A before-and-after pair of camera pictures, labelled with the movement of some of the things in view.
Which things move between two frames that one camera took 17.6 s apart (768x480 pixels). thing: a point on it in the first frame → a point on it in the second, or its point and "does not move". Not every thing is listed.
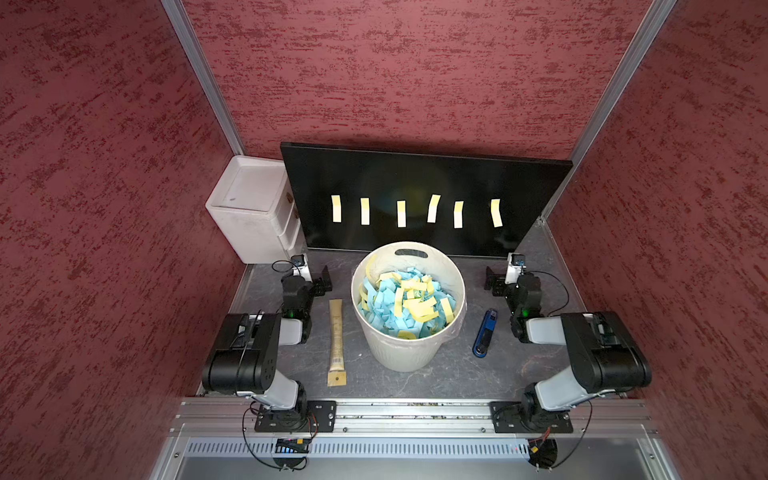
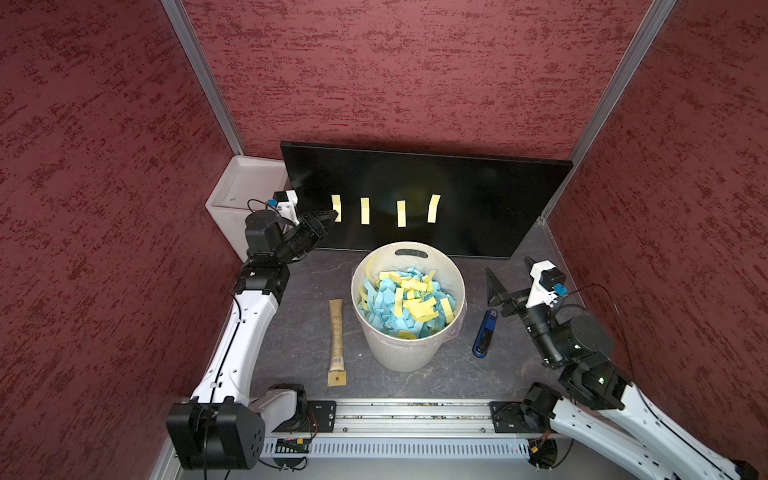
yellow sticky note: [401, 214] does not move
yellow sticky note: [365, 211] does not move
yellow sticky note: [434, 202] does not move
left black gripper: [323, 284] → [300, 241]
